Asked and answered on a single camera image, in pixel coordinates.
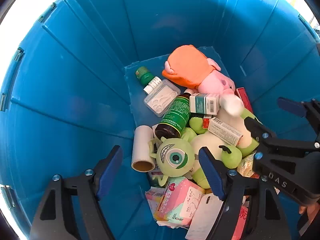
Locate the green one-eyed monster plush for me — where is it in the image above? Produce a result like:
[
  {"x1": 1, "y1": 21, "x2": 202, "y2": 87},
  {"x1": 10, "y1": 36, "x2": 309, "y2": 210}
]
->
[{"x1": 150, "y1": 137, "x2": 195, "y2": 188}]

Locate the white teal medicine box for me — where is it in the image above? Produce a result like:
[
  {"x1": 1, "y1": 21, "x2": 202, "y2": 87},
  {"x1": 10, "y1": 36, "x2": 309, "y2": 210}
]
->
[{"x1": 189, "y1": 93, "x2": 220, "y2": 116}]

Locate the pink green pad pack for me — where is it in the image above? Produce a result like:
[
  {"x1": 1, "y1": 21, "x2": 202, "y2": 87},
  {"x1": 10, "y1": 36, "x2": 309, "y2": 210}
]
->
[{"x1": 154, "y1": 176, "x2": 205, "y2": 228}]

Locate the person's right hand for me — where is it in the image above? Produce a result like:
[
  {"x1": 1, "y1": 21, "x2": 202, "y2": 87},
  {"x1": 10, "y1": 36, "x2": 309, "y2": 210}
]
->
[{"x1": 299, "y1": 203, "x2": 320, "y2": 215}]

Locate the clear floss pick box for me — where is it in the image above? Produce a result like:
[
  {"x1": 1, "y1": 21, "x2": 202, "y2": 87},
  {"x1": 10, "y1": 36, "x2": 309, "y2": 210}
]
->
[{"x1": 143, "y1": 79, "x2": 181, "y2": 117}]

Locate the pale pink tissue pack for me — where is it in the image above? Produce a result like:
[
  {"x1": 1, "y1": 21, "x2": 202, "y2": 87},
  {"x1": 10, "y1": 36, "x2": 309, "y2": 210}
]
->
[{"x1": 145, "y1": 187, "x2": 168, "y2": 214}]

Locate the pink pig plush orange hood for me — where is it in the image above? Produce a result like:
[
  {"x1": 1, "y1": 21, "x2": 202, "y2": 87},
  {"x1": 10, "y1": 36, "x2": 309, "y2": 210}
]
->
[{"x1": 162, "y1": 45, "x2": 237, "y2": 98}]

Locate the brown bottle with green label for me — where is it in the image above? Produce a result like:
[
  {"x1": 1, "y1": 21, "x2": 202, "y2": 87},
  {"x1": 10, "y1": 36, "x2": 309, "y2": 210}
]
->
[{"x1": 154, "y1": 92, "x2": 192, "y2": 140}]

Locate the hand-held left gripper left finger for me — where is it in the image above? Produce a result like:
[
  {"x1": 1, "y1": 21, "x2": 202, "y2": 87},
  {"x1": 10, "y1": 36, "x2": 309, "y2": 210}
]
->
[{"x1": 29, "y1": 145, "x2": 124, "y2": 240}]

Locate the long white box with barcode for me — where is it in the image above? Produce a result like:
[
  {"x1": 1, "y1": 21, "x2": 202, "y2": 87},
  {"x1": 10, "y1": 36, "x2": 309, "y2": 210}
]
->
[{"x1": 207, "y1": 117, "x2": 243, "y2": 146}]

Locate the green white plush toy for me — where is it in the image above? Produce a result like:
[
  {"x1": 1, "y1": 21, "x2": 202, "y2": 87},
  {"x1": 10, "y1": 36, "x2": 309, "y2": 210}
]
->
[{"x1": 189, "y1": 110, "x2": 260, "y2": 189}]

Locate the white rounded object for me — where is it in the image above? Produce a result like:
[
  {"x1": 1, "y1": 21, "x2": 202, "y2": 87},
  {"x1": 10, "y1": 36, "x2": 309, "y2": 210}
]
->
[{"x1": 220, "y1": 95, "x2": 247, "y2": 117}]

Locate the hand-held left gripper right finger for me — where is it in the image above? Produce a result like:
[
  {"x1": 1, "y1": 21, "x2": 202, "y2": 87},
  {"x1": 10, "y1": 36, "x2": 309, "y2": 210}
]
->
[{"x1": 198, "y1": 147, "x2": 292, "y2": 240}]

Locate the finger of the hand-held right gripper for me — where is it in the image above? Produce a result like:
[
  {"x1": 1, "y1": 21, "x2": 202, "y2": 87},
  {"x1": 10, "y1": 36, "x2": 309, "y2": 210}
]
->
[
  {"x1": 277, "y1": 97, "x2": 320, "y2": 143},
  {"x1": 244, "y1": 117, "x2": 320, "y2": 153}
]

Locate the red box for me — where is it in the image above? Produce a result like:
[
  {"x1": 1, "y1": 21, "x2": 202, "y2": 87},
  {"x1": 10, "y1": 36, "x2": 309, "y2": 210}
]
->
[{"x1": 236, "y1": 87, "x2": 253, "y2": 111}]

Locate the green capped small bottle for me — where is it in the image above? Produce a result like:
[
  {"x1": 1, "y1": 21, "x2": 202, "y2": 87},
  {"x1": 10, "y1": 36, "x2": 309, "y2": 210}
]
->
[{"x1": 135, "y1": 66, "x2": 162, "y2": 93}]

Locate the blue plastic crate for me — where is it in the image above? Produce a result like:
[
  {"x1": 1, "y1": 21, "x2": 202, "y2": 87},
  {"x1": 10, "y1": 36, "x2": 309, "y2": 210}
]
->
[{"x1": 0, "y1": 0, "x2": 320, "y2": 240}]

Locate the white lint roller refill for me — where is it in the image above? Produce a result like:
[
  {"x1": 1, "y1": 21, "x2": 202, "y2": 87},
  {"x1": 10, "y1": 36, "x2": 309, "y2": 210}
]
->
[{"x1": 132, "y1": 125, "x2": 155, "y2": 173}]

